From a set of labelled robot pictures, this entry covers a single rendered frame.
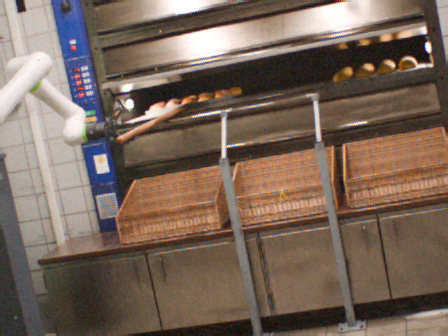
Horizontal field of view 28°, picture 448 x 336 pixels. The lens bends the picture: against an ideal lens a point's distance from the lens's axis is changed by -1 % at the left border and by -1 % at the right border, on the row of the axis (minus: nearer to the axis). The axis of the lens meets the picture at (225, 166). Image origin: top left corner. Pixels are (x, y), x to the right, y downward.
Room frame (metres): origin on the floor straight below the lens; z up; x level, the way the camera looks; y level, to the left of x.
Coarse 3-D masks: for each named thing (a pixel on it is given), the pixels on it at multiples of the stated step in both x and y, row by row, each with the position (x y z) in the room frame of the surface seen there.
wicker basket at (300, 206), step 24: (240, 168) 4.92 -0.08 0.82; (264, 168) 4.89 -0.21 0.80; (288, 168) 4.86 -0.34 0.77; (312, 168) 4.83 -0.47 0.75; (336, 168) 4.75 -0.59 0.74; (240, 192) 4.84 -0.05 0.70; (264, 192) 4.44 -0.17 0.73; (288, 192) 4.42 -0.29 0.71; (312, 192) 4.40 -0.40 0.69; (336, 192) 4.47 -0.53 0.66; (240, 216) 4.47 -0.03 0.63; (264, 216) 4.58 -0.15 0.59; (288, 216) 4.42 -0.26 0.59
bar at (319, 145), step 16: (304, 96) 4.50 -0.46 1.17; (224, 112) 4.58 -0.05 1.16; (128, 128) 4.71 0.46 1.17; (224, 128) 4.53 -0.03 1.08; (224, 144) 4.46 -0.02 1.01; (320, 144) 4.27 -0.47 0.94; (224, 160) 4.37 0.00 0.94; (320, 160) 4.27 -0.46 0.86; (224, 176) 4.38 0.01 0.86; (320, 176) 4.28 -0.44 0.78; (240, 224) 4.38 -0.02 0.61; (336, 224) 4.27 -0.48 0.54; (240, 240) 4.37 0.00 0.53; (336, 240) 4.27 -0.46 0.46; (240, 256) 4.38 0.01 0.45; (336, 256) 4.27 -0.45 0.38; (256, 304) 4.39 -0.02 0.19; (352, 304) 4.28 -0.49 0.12; (256, 320) 4.37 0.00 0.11; (352, 320) 4.27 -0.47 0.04
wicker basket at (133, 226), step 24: (216, 168) 4.96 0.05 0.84; (144, 192) 5.03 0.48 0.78; (168, 192) 5.00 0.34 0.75; (192, 192) 4.96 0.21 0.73; (216, 192) 4.93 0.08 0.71; (120, 216) 4.62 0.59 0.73; (144, 216) 4.58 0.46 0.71; (168, 216) 4.55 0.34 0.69; (192, 216) 4.53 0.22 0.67; (216, 216) 4.86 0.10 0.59; (120, 240) 4.60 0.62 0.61; (144, 240) 4.58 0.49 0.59
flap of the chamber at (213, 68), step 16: (384, 32) 4.63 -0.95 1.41; (400, 32) 4.64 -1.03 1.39; (416, 32) 4.70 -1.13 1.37; (288, 48) 4.74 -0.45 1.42; (304, 48) 4.72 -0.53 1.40; (320, 48) 4.75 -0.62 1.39; (336, 48) 4.82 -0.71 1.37; (208, 64) 4.83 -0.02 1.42; (224, 64) 4.81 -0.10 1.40; (240, 64) 4.86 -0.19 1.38; (256, 64) 4.93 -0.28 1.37; (128, 80) 4.93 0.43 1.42; (144, 80) 4.91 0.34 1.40; (160, 80) 4.97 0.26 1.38; (176, 80) 5.04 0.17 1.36
